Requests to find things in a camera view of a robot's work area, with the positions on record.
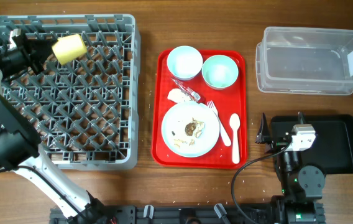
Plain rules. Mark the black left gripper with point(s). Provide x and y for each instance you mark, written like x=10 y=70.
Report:
x=24 y=45

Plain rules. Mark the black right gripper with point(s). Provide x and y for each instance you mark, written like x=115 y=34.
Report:
x=263 y=135

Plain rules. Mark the yellow cup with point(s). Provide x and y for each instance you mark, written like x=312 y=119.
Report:
x=69 y=48

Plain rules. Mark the mint green bowl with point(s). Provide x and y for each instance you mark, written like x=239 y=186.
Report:
x=219 y=72

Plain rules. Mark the red foil wrapper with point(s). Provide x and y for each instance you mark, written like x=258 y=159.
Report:
x=187 y=90

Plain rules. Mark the light blue bowl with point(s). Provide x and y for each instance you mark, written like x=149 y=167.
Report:
x=184 y=62

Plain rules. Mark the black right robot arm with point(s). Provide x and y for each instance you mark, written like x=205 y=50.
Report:
x=302 y=185

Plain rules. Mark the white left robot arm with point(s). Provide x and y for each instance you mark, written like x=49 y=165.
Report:
x=21 y=148

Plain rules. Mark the grey dishwasher rack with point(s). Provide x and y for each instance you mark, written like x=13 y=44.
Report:
x=86 y=110

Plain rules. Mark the white plastic spoon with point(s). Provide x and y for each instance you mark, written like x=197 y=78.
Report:
x=235 y=123

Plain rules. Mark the white plastic fork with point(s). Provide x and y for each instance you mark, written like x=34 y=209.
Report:
x=224 y=136

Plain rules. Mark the black plastic tray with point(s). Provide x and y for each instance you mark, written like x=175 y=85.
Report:
x=332 y=149

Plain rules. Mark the clear plastic bin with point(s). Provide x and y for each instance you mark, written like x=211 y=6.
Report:
x=303 y=60

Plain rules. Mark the food scraps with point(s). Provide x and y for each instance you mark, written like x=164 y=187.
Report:
x=186 y=132

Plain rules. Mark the red plastic tray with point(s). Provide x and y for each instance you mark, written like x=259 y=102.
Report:
x=228 y=101

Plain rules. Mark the light blue plate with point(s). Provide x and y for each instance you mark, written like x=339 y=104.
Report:
x=200 y=112

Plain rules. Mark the crumpled white napkin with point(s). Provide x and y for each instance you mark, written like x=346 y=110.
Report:
x=177 y=96

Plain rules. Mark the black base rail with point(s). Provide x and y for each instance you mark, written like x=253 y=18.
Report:
x=255 y=213

